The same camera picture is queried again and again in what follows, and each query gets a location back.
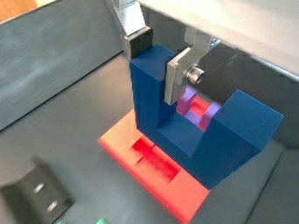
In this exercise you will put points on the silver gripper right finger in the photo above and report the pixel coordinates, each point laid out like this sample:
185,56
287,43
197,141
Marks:
181,69

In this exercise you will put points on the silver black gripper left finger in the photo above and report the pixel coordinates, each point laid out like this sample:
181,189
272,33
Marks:
134,33

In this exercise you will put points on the blue U-shaped block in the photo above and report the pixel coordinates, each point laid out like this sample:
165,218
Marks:
212,152

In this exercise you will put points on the red puzzle base board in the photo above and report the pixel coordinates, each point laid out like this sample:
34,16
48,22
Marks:
162,178

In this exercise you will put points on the purple U-shaped block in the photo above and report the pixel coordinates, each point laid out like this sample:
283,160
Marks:
196,109

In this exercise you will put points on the green zigzag block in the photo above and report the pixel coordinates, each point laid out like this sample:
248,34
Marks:
101,221

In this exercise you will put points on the black bracket holder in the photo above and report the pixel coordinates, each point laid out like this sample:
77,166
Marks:
36,199

